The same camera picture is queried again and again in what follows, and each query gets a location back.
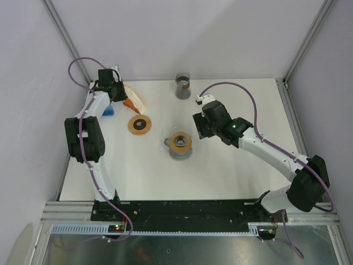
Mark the orange coffee filter pack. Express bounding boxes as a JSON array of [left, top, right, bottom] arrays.
[[122, 84, 147, 115]]

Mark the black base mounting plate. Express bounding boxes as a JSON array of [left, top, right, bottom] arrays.
[[90, 198, 288, 233]]

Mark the glass coffee server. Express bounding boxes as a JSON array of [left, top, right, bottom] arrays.
[[164, 138, 192, 161]]

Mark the wooden dripper ring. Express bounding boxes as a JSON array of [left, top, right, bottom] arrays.
[[168, 131, 193, 153], [128, 115, 153, 136]]

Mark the white slotted cable duct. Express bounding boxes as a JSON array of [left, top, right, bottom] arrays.
[[51, 223, 275, 236]]

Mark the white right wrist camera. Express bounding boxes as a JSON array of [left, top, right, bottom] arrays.
[[195, 94, 216, 105]]

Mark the grey glass carafe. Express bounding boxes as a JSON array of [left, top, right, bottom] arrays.
[[175, 72, 191, 100]]

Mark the blue plastic dripper cone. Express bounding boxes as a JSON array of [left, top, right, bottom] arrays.
[[102, 105, 115, 116]]

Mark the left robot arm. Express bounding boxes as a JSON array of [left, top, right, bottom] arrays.
[[65, 67, 127, 202]]

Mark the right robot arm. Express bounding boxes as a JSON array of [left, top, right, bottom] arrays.
[[192, 95, 330, 221]]

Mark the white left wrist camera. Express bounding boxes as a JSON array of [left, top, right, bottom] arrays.
[[109, 65, 121, 82]]

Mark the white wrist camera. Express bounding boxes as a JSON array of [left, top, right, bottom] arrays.
[[195, 94, 216, 105], [109, 65, 121, 82]]

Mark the aluminium frame rail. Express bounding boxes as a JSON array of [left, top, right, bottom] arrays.
[[41, 200, 340, 224]]

